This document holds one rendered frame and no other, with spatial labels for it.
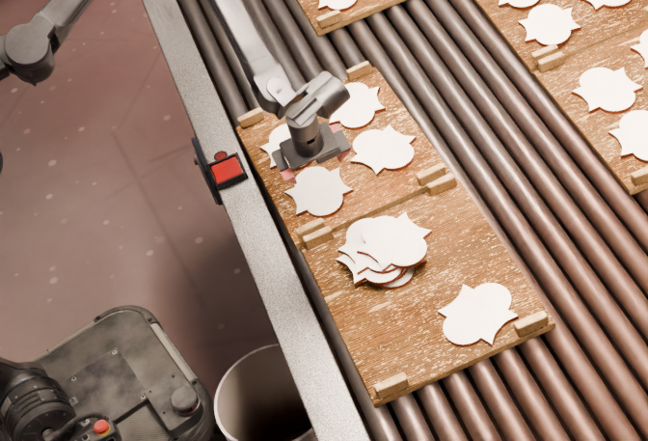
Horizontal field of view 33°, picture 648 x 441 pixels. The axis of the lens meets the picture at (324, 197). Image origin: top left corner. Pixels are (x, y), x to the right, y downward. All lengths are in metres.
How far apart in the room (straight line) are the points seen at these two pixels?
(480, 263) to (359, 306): 0.24
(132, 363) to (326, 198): 1.02
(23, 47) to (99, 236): 1.85
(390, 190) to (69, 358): 1.26
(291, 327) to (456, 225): 0.38
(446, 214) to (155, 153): 1.98
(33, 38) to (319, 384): 0.80
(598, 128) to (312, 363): 0.75
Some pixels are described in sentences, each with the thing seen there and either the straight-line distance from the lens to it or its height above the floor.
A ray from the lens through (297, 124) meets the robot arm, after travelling 1.99.
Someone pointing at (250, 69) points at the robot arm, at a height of 1.32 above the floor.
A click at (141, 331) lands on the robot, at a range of 3.13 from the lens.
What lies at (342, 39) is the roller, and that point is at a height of 0.92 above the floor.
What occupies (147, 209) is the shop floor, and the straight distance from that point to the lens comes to 3.80.
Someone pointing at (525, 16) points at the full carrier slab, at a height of 0.94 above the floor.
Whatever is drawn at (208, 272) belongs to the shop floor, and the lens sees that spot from 3.52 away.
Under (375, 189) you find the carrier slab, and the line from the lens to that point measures 2.26.
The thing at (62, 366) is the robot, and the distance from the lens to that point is 3.17.
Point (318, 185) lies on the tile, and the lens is 2.29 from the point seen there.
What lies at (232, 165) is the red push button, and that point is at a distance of 2.42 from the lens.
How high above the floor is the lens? 2.54
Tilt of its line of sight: 45 degrees down
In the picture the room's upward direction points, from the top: 19 degrees counter-clockwise
